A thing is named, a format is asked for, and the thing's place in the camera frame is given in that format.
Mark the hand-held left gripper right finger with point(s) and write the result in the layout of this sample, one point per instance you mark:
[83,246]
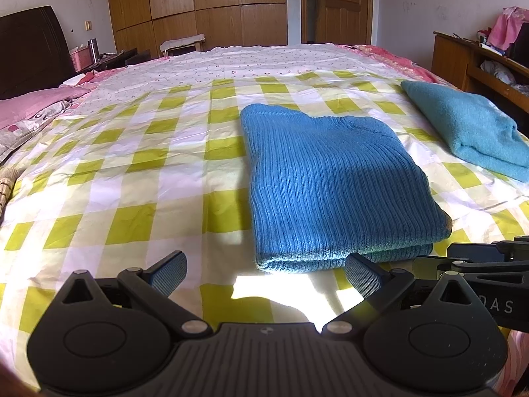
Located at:
[363,275]

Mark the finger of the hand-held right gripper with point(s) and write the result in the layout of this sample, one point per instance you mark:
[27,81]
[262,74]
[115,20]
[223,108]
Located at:
[432,266]
[475,251]

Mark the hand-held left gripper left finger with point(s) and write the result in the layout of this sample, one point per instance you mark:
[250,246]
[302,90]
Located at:
[167,275]

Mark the blue striped knit sweater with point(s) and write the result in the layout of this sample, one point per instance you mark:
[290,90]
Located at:
[330,182]

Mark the teal fuzzy folded cloth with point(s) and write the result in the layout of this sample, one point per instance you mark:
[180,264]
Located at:
[467,124]

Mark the white crumpled cloth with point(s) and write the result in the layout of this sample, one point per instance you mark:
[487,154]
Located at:
[498,72]

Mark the wooden desk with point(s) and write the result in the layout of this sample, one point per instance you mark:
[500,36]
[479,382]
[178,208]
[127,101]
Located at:
[448,58]

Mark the white printed pillow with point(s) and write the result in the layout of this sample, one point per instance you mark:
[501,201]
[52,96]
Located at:
[24,136]

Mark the black television set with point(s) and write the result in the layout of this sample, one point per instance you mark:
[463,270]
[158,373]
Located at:
[521,45]

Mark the pink pillow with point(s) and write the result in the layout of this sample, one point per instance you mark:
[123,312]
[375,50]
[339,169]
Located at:
[29,107]

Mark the dark wooden nightstand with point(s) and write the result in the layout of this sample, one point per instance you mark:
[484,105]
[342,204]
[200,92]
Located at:
[118,58]

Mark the pink cloth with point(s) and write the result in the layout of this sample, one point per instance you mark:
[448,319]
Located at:
[506,29]

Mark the white floral bedsheet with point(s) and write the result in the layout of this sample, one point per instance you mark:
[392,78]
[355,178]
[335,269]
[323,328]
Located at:
[248,62]

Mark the pink plastic basket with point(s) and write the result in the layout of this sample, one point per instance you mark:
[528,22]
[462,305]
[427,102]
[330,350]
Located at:
[80,60]

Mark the stool with white cloth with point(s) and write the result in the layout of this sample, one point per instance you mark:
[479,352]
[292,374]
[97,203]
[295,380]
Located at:
[182,43]

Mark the metal thermos bottle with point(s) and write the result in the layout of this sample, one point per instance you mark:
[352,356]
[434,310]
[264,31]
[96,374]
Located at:
[93,49]

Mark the dark wooden headboard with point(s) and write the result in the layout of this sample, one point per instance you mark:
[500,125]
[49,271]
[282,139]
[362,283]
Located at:
[33,49]

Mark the wooden door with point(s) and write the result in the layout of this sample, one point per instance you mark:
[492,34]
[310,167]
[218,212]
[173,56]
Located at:
[343,8]

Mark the wooden wardrobe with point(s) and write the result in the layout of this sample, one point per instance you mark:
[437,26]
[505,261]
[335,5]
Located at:
[186,0]

